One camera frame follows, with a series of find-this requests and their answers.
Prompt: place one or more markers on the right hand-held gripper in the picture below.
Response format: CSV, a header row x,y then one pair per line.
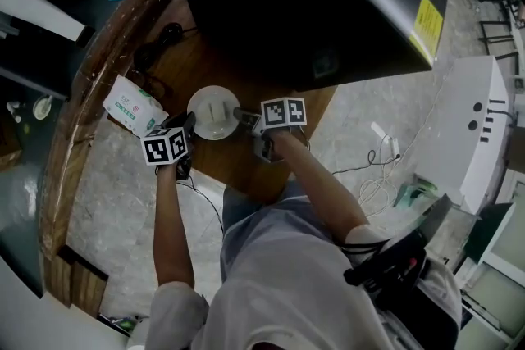
x,y
283,112

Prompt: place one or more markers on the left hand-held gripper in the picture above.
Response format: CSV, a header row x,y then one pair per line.
x,y
164,147

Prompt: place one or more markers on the white round plate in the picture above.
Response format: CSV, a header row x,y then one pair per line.
x,y
213,94

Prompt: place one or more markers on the black mini fridge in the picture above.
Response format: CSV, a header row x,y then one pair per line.
x,y
307,4

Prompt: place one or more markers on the person's right forearm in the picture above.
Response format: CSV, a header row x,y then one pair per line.
x,y
320,192

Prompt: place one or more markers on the person's left forearm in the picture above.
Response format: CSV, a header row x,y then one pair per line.
x,y
172,225

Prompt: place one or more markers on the brown wooden table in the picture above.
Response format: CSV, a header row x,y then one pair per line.
x,y
229,160

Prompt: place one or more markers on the white wet wipes pack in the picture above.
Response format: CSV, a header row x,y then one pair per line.
x,y
131,102

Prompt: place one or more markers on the person's grey shorts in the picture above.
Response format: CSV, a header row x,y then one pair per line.
x,y
242,209

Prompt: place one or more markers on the white power adapter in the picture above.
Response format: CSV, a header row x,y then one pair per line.
x,y
376,129

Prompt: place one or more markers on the rough wooden platform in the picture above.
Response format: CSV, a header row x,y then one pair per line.
x,y
61,184

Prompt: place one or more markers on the white round cup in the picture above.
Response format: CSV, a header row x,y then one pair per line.
x,y
42,108

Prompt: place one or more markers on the person's white shirt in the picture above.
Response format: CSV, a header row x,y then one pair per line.
x,y
287,278

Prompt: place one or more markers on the small white bottle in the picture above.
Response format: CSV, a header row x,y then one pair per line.
x,y
14,110

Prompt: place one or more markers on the brown cardboard box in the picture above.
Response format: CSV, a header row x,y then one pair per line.
x,y
8,147

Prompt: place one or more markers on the green plastic stool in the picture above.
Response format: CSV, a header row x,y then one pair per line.
x,y
414,192

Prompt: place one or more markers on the white flat board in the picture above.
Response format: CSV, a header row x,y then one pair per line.
x,y
37,4

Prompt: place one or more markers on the black waist pack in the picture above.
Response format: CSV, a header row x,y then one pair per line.
x,y
393,270

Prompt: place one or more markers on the white box with black print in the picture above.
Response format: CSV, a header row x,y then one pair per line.
x,y
463,115

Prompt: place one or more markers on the black flat panel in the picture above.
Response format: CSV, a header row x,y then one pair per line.
x,y
447,229

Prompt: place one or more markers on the white rounded appliance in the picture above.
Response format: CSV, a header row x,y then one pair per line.
x,y
41,311

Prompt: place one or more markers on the white shelf unit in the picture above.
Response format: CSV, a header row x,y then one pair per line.
x,y
498,287

